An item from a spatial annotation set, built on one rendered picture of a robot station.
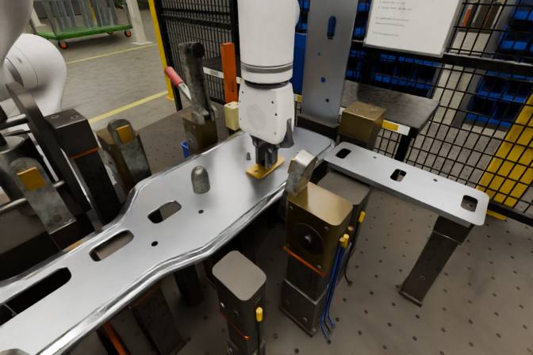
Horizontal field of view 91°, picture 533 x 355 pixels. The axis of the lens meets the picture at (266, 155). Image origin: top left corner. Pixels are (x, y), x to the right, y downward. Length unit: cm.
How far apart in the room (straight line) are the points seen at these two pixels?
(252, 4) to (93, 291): 42
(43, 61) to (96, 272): 57
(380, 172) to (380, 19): 51
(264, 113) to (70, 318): 37
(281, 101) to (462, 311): 63
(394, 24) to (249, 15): 59
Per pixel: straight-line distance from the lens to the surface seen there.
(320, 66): 70
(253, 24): 40
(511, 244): 104
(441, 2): 89
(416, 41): 90
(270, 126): 44
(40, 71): 85
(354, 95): 86
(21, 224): 64
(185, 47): 59
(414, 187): 57
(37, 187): 52
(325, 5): 68
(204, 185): 48
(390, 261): 82
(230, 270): 40
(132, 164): 58
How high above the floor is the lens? 132
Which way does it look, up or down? 34 degrees down
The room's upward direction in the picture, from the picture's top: straight up
